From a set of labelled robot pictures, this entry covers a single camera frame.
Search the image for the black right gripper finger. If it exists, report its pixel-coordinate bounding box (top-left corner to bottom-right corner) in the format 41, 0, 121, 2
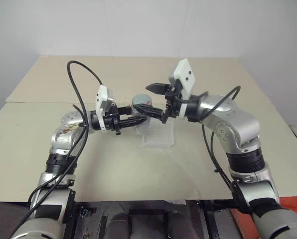
145, 83, 170, 95
133, 104, 169, 124

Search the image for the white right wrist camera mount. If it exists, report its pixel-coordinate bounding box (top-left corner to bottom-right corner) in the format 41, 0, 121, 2
167, 58, 196, 118

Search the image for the black metal frame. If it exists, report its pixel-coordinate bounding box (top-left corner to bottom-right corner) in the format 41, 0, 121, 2
68, 198, 241, 239

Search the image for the clear plastic box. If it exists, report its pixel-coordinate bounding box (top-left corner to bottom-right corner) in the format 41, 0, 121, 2
140, 121, 175, 149

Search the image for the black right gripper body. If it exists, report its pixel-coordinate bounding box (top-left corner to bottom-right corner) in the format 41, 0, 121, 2
164, 83, 183, 119

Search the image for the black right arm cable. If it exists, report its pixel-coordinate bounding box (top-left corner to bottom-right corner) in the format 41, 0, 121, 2
174, 86, 251, 215

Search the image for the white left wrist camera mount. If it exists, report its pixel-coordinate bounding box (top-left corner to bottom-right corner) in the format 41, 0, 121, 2
95, 85, 116, 132

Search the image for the clear plastic jar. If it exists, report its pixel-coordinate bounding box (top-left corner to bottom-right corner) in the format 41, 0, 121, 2
135, 104, 154, 136

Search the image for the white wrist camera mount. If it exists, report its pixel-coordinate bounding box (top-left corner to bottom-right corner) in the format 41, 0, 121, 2
167, 58, 196, 118
95, 85, 116, 132

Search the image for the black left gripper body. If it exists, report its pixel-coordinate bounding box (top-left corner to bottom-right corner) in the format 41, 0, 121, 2
104, 106, 122, 136

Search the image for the grey round jar lid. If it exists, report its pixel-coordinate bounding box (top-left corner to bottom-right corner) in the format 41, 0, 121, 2
131, 93, 153, 108

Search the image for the dark rounded shape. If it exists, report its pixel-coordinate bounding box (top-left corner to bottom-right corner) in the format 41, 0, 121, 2
105, 201, 133, 239
163, 211, 198, 239

